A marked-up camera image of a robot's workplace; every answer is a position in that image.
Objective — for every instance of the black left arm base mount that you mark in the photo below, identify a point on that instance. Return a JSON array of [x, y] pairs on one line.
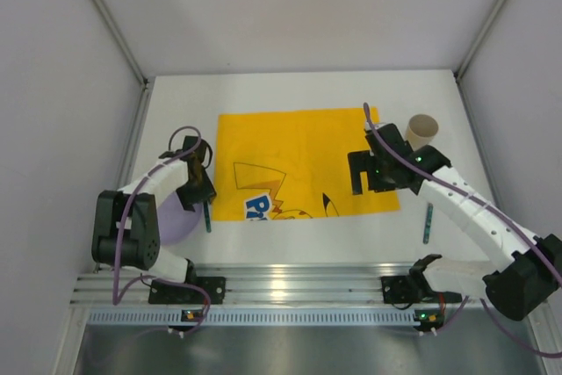
[[211, 290]]

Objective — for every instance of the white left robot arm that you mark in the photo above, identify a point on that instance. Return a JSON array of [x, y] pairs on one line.
[[127, 229]]

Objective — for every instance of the aluminium corner post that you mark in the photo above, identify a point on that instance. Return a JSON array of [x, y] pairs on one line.
[[105, 13], [490, 20]]

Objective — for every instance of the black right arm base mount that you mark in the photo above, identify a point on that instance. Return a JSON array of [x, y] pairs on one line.
[[400, 291]]

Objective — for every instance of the fork with green handle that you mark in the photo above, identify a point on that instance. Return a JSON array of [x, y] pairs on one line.
[[207, 217]]

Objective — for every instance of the yellow Pikachu cloth placemat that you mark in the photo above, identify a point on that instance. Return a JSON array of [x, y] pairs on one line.
[[291, 166]]

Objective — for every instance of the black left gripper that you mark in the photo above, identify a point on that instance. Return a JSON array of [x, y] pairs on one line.
[[198, 189]]

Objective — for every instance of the grey slotted cable duct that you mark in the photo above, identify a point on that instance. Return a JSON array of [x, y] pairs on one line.
[[262, 317]]

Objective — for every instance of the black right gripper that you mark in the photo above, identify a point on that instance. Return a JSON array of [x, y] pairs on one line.
[[371, 171]]

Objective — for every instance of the right aluminium corner post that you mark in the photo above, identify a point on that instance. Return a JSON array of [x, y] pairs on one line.
[[490, 20]]

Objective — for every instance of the lilac plastic plate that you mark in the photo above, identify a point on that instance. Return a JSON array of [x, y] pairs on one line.
[[174, 222]]

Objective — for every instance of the spoon with green handle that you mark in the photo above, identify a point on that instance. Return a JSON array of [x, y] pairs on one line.
[[428, 224]]

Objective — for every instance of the beige paper cup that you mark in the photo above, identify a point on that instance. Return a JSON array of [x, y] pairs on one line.
[[421, 130]]

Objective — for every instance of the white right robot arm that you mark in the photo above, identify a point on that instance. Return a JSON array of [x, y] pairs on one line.
[[521, 270]]

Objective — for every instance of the left aluminium corner post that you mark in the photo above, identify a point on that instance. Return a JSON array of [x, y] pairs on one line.
[[105, 13]]

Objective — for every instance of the aluminium rail frame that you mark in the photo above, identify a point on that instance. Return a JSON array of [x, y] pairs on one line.
[[263, 285]]

